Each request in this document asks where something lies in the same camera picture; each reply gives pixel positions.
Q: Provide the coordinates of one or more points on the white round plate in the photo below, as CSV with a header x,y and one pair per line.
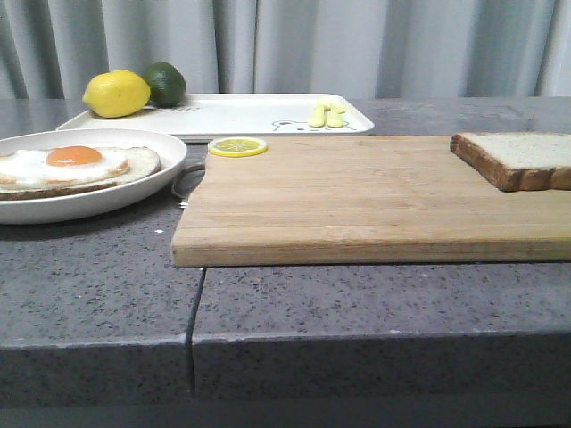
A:
x,y
171,151

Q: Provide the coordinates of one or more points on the white bread slice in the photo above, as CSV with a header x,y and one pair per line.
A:
x,y
517,161

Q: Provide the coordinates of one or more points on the white bear tray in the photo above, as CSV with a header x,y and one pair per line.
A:
x,y
208,116

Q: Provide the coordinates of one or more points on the bottom bread slice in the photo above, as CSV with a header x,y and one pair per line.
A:
x,y
143,162

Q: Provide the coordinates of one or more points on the wooden cutting board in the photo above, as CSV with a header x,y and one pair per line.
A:
x,y
362,199

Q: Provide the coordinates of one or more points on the lemon slice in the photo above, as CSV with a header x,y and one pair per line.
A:
x,y
237,146

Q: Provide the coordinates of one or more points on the yellow plastic fork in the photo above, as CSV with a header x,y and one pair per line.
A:
x,y
318,117

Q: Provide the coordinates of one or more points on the yellow plastic knife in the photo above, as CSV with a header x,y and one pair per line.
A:
x,y
334,118

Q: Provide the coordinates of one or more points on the green lime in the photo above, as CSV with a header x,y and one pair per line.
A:
x,y
168,86

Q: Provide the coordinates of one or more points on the yellow lemon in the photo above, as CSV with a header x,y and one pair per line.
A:
x,y
116,94

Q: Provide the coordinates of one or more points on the fried egg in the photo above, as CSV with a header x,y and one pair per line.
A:
x,y
71,165

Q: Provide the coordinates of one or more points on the grey curtain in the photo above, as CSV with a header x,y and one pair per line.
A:
x,y
358,49

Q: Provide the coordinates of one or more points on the metal board handle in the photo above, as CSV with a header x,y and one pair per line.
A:
x,y
185,183

